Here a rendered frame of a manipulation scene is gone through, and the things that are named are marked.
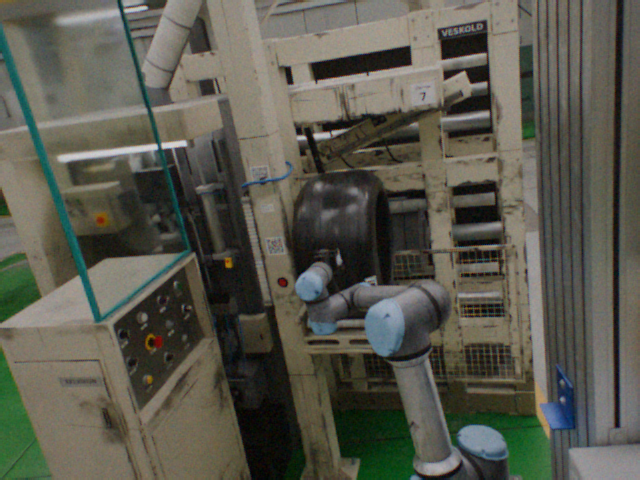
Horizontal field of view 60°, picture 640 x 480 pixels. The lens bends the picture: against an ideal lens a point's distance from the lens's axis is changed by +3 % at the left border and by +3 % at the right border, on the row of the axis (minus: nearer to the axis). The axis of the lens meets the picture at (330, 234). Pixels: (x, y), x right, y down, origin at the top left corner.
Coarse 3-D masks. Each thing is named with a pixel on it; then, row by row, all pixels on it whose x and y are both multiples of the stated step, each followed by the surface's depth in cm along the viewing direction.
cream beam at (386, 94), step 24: (408, 72) 211; (432, 72) 203; (288, 96) 219; (312, 96) 216; (336, 96) 214; (360, 96) 212; (384, 96) 210; (408, 96) 208; (312, 120) 219; (336, 120) 217
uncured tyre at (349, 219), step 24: (312, 192) 197; (336, 192) 194; (360, 192) 192; (384, 192) 217; (312, 216) 191; (336, 216) 189; (360, 216) 188; (384, 216) 234; (312, 240) 189; (336, 240) 187; (360, 240) 186; (384, 240) 237; (312, 264) 190; (360, 264) 186; (384, 264) 235; (360, 312) 202
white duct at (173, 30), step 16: (176, 0) 217; (192, 0) 218; (176, 16) 220; (192, 16) 222; (160, 32) 224; (176, 32) 223; (160, 48) 226; (176, 48) 227; (144, 64) 232; (160, 64) 228; (160, 80) 232
